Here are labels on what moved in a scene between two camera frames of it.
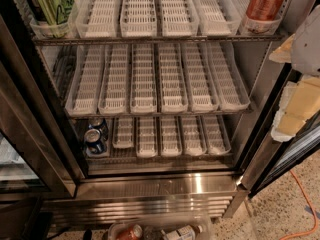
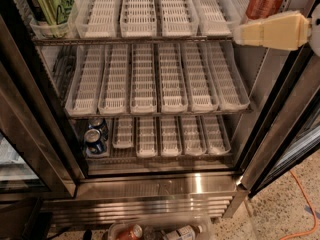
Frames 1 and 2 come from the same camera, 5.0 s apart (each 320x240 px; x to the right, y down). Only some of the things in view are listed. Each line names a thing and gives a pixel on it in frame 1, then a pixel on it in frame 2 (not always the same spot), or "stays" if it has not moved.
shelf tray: (228, 78) stays
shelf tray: (138, 14) stays
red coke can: (266, 1) stays
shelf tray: (256, 27) to (233, 0)
